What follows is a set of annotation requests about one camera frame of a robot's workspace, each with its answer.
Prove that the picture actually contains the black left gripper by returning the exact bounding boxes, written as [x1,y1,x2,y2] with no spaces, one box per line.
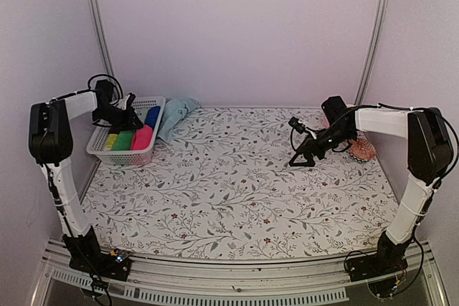
[94,103,144,130]

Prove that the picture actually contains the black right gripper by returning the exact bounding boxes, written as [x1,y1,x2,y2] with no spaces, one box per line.
[290,124,355,166]

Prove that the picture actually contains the pink towel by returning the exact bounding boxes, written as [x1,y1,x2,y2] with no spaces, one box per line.
[131,125,153,150]

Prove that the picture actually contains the light blue towel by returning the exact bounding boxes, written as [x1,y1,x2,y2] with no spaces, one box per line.
[157,98,200,144]

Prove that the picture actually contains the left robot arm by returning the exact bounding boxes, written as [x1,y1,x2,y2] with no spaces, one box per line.
[28,74,143,273]

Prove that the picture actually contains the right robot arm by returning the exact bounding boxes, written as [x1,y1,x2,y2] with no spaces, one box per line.
[288,96,458,274]

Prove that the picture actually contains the green rolled towel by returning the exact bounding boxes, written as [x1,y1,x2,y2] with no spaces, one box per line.
[112,130,135,151]

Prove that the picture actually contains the blue rolled towel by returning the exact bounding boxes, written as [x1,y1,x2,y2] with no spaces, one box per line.
[144,105,161,129]

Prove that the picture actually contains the yellow rolled towel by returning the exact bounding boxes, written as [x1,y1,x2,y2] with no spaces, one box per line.
[104,133,118,151]

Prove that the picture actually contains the white plastic basket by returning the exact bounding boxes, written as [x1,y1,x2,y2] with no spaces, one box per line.
[86,96,166,165]

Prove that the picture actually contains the floral tablecloth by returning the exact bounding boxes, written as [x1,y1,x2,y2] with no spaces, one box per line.
[82,108,397,260]

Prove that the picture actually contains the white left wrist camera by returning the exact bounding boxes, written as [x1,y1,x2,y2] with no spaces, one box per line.
[118,92,136,110]

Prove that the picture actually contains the left black cable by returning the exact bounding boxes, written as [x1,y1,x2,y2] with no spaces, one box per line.
[87,73,125,101]

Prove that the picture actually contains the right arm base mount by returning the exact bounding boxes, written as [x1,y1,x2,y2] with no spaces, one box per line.
[344,254,408,282]

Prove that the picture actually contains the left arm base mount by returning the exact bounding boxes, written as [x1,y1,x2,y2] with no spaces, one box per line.
[69,251,133,282]

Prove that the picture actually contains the front aluminium rail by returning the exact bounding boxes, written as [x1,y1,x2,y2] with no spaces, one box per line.
[32,240,449,305]

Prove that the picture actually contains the left aluminium post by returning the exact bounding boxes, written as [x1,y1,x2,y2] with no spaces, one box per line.
[87,0,115,81]

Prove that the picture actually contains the aluminium post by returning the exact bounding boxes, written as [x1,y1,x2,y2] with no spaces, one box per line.
[354,0,389,105]
[87,0,115,81]

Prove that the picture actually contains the right aluminium post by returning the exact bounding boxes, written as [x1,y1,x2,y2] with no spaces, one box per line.
[354,0,389,105]

